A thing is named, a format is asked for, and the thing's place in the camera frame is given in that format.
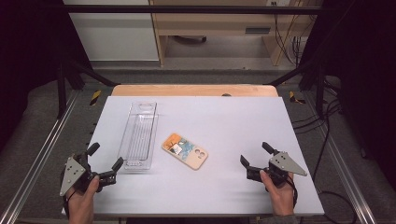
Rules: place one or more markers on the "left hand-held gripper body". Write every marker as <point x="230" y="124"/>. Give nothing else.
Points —
<point x="73" y="174"/>

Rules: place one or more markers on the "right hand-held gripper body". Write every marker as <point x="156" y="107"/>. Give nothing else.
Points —
<point x="285" y="163"/>

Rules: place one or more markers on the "beige patterned phone case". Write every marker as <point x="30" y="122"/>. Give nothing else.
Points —
<point x="184" y="151"/>

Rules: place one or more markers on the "person's left hand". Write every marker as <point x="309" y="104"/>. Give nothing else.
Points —
<point x="81" y="200"/>

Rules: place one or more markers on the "person's right hand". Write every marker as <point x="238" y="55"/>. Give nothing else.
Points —
<point x="281" y="197"/>

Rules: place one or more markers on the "clear plastic packaging tray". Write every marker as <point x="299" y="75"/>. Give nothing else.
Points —
<point x="138" y="137"/>

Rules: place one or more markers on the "yellow black tape mark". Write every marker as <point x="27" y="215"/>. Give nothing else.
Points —
<point x="95" y="97"/>

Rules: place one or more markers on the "yellow clamp right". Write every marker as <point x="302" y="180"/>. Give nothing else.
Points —
<point x="293" y="98"/>

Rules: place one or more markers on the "white cabinet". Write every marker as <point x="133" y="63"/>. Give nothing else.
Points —
<point x="115" y="37"/>

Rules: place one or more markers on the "grey desk label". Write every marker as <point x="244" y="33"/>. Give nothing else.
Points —
<point x="257" y="30"/>

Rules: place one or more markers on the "black curtain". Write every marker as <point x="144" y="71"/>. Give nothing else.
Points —
<point x="367" y="62"/>
<point x="25" y="46"/>

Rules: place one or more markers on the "wooden desk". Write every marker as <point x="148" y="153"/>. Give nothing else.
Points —
<point x="202" y="23"/>

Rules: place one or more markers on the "aluminium rail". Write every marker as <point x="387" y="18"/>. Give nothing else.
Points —
<point x="337" y="157"/>
<point x="46" y="146"/>

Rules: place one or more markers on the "black frame stand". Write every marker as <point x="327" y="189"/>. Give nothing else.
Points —
<point x="320" y="93"/>
<point x="61" y="93"/>

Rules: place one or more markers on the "black horizontal frame bar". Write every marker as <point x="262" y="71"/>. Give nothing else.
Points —
<point x="186" y="9"/>

